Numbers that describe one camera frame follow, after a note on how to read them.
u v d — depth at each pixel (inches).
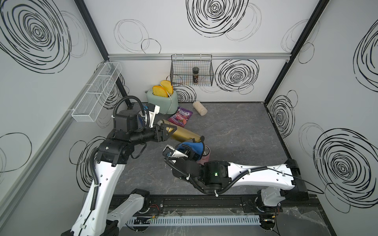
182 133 24.8
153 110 21.6
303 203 29.9
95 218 14.0
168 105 40.2
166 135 21.0
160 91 39.1
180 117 42.1
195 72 33.2
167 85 40.2
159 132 20.5
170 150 20.6
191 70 33.8
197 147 25.3
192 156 20.6
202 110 42.7
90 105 28.6
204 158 28.5
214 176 16.9
